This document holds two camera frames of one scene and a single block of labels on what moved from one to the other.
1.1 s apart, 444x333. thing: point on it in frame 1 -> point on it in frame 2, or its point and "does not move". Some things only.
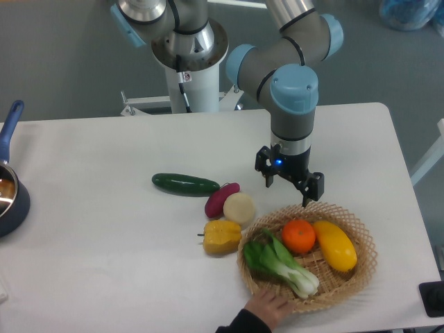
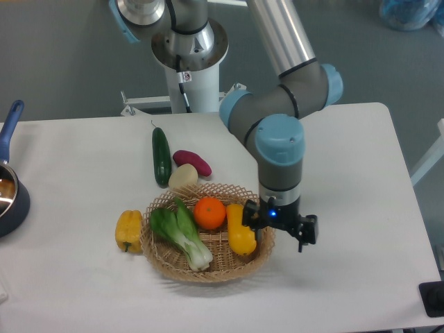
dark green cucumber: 184,184 -> 161,157
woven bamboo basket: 334,286 -> 170,257
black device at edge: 432,294 does not move
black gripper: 293,167 -> 287,218
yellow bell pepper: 221,236 -> 127,231
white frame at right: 437,154 does not move
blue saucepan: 14,200 does not move
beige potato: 238,208 -> 183,175
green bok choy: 272,258 -> 178,226
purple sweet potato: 214,205 -> 185,157
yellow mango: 337,249 -> 241,237
